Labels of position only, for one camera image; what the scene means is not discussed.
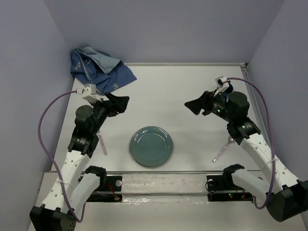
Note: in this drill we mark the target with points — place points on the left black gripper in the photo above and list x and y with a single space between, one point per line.
115 105

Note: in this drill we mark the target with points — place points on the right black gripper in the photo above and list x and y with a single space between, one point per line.
204 102

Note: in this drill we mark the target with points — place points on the blue cloth placemat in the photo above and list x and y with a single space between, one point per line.
93 66

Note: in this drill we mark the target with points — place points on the pink handled fork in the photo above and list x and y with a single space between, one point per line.
102 143

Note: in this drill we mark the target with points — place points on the pink handled spoon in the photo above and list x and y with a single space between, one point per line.
223 149

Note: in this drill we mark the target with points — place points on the green ceramic plate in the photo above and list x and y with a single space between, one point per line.
151 146

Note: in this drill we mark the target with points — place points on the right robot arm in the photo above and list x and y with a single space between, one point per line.
282 193

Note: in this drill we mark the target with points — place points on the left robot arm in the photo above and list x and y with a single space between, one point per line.
64 206

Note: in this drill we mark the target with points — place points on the white foam strip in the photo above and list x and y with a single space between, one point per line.
164 184

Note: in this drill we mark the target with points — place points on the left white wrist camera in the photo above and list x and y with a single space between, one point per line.
90 92

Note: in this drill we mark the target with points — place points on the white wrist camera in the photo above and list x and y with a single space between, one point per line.
90 92
222 84

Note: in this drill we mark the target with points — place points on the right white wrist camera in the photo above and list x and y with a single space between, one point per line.
222 84

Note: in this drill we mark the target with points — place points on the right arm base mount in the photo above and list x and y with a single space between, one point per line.
219 191

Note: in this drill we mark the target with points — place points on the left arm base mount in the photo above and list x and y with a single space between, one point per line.
109 191

